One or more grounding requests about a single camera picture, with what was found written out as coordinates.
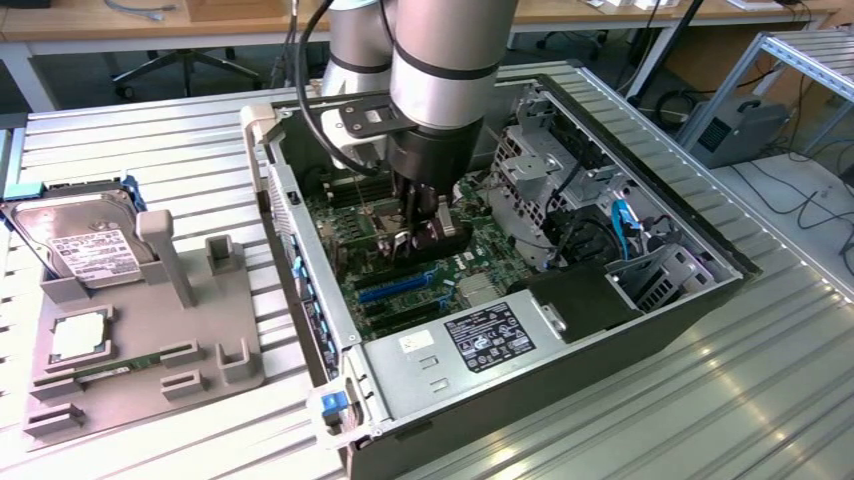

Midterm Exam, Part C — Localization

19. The aluminium profile frame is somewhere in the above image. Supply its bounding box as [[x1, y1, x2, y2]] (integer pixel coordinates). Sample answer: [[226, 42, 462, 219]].
[[677, 27, 854, 156]]

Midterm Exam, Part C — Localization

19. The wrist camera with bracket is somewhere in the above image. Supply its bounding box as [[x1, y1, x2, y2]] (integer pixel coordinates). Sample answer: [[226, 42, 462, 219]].
[[318, 98, 410, 169]]

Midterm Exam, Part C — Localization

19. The green motherboard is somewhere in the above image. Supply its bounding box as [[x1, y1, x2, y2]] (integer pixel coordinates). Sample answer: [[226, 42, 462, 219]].
[[303, 167, 536, 346]]

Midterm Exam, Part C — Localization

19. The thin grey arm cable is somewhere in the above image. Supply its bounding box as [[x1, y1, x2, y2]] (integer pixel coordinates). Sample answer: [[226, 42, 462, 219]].
[[283, 0, 302, 94]]

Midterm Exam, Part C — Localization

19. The black plastic shroud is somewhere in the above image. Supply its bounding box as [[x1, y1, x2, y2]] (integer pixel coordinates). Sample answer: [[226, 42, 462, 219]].
[[505, 263, 648, 347]]

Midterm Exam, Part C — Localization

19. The silver CPU chip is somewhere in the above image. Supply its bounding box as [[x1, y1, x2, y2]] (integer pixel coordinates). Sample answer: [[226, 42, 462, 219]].
[[50, 312, 114, 362]]

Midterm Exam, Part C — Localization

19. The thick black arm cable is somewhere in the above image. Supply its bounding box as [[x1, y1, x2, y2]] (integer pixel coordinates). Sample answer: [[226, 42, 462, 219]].
[[295, 0, 383, 176]]

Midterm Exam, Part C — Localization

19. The perforated metal disk bay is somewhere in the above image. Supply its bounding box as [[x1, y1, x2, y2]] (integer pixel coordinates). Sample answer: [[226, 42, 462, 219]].
[[604, 242, 722, 315]]

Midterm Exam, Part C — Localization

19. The silver metal drive cage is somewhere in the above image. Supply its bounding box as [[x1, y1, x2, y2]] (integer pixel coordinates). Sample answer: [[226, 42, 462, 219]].
[[486, 122, 629, 269]]

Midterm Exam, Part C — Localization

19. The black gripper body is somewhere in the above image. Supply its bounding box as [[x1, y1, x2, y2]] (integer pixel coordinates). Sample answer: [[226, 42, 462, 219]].
[[389, 118, 488, 197]]

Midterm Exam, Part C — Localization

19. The open black PC case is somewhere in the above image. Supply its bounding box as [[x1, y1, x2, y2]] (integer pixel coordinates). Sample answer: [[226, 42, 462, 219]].
[[239, 73, 764, 480]]

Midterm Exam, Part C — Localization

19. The blue disk caddy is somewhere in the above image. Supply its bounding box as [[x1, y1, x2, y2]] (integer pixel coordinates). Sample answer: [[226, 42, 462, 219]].
[[0, 169, 150, 234]]

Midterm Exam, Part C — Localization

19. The silver chipset heatsink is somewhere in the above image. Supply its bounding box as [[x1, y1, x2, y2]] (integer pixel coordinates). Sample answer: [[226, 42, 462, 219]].
[[457, 276, 510, 307]]

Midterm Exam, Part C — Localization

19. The blue SATA wire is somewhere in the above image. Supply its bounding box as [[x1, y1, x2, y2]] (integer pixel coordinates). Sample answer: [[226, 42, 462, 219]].
[[609, 197, 648, 264]]

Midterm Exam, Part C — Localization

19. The black RAM slot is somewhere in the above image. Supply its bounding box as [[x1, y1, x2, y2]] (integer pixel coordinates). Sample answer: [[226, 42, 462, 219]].
[[329, 182, 397, 201], [325, 172, 395, 189], [327, 177, 395, 195], [331, 188, 399, 207]]

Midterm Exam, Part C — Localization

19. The black slanted pole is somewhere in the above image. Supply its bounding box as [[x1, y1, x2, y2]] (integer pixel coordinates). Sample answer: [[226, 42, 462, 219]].
[[624, 0, 708, 109]]

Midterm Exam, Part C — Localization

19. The black floor cable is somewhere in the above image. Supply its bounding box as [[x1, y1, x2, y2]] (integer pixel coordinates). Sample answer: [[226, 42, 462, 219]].
[[726, 142, 854, 234]]

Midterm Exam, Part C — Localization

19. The wooden desk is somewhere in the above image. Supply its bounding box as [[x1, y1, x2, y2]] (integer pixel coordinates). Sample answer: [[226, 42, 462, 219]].
[[508, 0, 840, 101], [0, 0, 333, 115]]

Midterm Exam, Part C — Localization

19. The black power cable bundle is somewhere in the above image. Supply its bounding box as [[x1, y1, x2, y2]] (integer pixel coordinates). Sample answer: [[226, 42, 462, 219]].
[[541, 164, 626, 269]]

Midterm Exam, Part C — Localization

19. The socket locking lever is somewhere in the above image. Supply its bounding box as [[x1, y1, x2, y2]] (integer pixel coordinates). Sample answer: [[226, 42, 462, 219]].
[[351, 174, 373, 214]]

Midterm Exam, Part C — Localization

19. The office chair base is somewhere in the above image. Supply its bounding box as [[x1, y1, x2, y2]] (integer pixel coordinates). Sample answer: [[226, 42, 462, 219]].
[[508, 28, 610, 64], [110, 47, 266, 99]]

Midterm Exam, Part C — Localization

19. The grey power supply unit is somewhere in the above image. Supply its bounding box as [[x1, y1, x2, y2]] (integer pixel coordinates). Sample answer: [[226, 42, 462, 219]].
[[343, 291, 573, 424]]

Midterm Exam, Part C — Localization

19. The looped black wire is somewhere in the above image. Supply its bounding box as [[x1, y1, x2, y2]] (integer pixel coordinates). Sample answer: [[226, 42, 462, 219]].
[[297, 163, 330, 195]]

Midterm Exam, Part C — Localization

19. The cardboard box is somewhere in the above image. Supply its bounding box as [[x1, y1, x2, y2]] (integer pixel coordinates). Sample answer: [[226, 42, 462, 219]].
[[189, 0, 286, 24]]

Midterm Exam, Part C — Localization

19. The white box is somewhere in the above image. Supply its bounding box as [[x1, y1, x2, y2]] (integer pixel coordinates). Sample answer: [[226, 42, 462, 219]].
[[602, 0, 684, 11]]

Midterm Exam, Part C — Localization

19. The blue expansion slot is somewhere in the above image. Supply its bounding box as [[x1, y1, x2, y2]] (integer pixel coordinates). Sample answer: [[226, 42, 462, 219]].
[[358, 278, 433, 305]]

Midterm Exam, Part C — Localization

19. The CPU socket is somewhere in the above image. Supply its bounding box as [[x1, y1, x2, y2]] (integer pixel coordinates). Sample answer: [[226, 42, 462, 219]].
[[362, 198, 403, 242]]

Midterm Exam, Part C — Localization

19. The coiled black cable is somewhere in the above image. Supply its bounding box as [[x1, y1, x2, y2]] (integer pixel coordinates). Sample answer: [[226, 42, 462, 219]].
[[656, 88, 700, 126]]

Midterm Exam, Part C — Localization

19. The grey network cable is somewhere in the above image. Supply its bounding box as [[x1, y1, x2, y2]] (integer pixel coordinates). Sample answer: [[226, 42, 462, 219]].
[[103, 0, 179, 21]]

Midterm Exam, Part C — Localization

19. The silver hard disk drive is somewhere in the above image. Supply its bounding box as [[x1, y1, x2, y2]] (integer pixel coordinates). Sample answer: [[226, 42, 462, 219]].
[[0, 192, 161, 292]]

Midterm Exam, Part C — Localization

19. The grey parts rack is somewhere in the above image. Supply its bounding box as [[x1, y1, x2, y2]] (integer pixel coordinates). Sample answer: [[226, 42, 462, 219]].
[[18, 208, 269, 454]]

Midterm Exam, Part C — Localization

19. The grey equipment box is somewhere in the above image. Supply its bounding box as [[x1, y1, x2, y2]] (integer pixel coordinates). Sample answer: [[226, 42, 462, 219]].
[[686, 97, 793, 169]]

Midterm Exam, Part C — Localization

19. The green RAM stick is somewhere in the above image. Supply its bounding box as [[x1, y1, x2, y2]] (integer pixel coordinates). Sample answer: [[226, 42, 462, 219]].
[[71, 349, 169, 385]]

